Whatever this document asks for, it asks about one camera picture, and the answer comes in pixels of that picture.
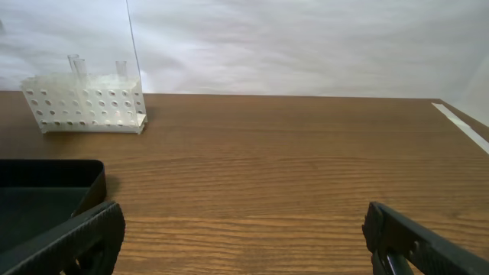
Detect white test tube rack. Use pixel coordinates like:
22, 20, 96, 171
20, 73, 149, 135

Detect black tray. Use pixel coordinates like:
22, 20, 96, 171
0, 158, 108, 255

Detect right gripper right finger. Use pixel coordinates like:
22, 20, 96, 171
361, 201, 489, 275

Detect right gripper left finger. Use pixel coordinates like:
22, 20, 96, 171
0, 200, 127, 275

